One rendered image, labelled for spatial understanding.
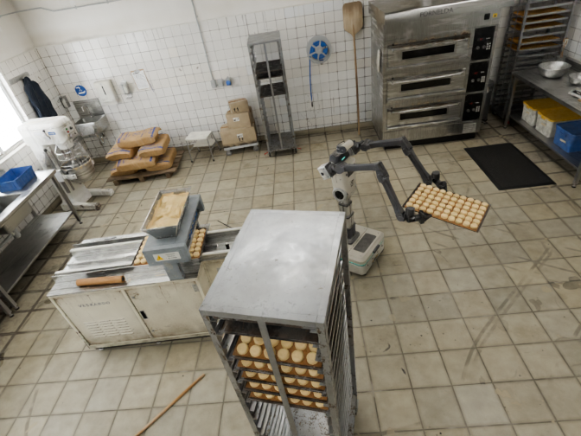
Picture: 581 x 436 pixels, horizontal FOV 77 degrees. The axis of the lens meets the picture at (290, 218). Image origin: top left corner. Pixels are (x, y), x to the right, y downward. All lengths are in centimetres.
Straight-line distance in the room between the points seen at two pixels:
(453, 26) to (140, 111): 516
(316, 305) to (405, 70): 477
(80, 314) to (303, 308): 270
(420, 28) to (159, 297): 459
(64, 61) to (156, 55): 153
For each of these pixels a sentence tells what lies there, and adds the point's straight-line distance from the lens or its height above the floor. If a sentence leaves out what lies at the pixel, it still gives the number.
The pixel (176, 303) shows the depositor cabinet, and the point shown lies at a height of 56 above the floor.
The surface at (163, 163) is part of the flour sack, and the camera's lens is 655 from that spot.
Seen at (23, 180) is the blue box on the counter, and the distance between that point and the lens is 579.
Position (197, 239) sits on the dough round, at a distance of 332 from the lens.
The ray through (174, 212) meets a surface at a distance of 309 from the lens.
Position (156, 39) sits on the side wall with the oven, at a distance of 682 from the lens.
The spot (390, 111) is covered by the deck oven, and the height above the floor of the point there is 66.
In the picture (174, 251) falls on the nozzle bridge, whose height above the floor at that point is 114.
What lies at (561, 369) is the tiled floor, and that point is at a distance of 366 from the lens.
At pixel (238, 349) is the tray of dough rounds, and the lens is 169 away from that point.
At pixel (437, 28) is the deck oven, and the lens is 577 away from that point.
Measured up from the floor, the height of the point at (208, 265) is 79.
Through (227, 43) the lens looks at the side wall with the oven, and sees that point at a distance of 657.
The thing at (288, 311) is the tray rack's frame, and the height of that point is 182.
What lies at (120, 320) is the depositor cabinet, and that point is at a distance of 369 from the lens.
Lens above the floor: 286
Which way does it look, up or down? 36 degrees down
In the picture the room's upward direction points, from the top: 10 degrees counter-clockwise
